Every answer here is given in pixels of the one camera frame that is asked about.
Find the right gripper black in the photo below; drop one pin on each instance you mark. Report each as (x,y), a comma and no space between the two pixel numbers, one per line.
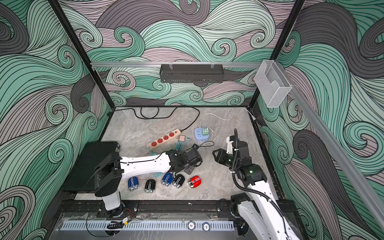
(220,157)

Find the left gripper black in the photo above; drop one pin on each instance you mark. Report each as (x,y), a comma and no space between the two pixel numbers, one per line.
(189,170)

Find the green charger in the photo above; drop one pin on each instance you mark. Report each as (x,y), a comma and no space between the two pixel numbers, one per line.
(205,131)

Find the beige power strip red sockets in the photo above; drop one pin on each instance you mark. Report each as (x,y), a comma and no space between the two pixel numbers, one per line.
(173,135)

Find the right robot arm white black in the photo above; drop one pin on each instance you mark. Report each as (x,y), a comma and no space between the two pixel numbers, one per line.
(256,205)

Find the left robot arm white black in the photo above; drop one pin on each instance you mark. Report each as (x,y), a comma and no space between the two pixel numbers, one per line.
(114,168)

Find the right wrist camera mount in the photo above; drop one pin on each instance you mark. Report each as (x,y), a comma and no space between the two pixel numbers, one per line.
(230,140)

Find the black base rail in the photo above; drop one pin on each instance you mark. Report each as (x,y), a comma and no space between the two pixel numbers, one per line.
(215,208)

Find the perforated white cable duct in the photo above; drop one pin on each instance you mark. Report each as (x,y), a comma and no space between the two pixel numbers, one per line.
(151,226)

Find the clear acrylic wall holder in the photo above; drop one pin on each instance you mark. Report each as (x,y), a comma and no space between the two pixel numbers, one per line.
(273,83)

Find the black wall shelf tray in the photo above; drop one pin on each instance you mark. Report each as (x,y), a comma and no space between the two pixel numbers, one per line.
(192,74)

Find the aluminium wall rail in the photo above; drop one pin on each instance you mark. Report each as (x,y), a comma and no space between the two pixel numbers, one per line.
(137,64)

